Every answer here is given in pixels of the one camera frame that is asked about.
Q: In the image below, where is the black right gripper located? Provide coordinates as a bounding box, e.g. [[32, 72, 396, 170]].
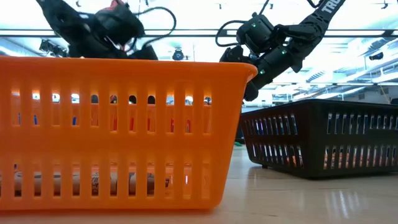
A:
[[219, 45, 297, 102]]

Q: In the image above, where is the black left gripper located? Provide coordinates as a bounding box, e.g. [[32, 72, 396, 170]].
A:
[[130, 45, 159, 60]]

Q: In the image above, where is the black plastic basket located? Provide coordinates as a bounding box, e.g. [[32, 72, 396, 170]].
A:
[[239, 98, 398, 180]]

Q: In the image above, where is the orange plastic basket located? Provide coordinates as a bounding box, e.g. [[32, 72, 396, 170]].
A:
[[0, 55, 259, 212]]

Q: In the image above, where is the orange crayon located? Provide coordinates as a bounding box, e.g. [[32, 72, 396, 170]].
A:
[[323, 148, 397, 169]]

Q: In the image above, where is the grey crayon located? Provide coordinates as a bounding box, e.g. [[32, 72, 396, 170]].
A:
[[0, 170, 91, 195], [90, 172, 171, 194]]

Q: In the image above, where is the black ceiling light fixture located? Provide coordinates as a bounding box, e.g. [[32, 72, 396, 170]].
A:
[[39, 39, 70, 58]]

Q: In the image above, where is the black hanging camera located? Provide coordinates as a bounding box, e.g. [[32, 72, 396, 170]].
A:
[[172, 48, 185, 62]]

